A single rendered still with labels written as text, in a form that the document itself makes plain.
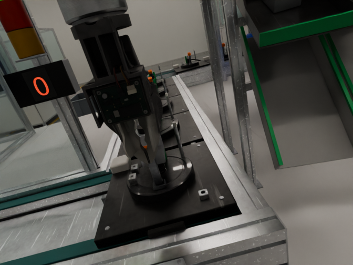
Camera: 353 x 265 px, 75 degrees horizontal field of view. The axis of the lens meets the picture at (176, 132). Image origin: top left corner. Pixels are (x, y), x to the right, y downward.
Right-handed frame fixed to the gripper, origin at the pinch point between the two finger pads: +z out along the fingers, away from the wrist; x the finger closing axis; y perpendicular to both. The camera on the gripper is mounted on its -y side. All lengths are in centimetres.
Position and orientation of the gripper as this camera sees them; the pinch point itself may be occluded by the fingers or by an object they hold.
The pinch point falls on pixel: (147, 153)
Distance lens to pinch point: 38.1
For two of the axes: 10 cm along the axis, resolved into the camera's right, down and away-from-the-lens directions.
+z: 2.3, 8.9, 4.0
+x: 9.7, -2.6, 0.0
